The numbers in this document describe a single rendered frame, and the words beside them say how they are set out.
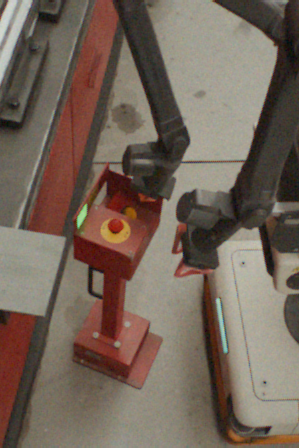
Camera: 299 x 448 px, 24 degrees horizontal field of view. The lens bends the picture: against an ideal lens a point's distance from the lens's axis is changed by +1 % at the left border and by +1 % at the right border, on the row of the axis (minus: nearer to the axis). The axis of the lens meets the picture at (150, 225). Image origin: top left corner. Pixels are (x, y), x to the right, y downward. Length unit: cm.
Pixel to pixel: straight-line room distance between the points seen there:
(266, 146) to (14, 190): 74
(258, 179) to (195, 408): 131
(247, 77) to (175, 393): 152
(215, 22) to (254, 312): 169
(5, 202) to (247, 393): 91
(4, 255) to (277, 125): 62
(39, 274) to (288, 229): 53
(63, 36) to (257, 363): 109
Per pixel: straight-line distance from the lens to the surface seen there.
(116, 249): 168
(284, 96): 104
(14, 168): 171
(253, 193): 119
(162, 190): 166
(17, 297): 137
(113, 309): 211
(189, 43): 335
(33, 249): 142
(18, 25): 191
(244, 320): 220
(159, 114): 150
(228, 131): 301
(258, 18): 149
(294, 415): 213
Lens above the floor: 221
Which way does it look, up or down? 56 degrees down
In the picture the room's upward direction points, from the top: 8 degrees clockwise
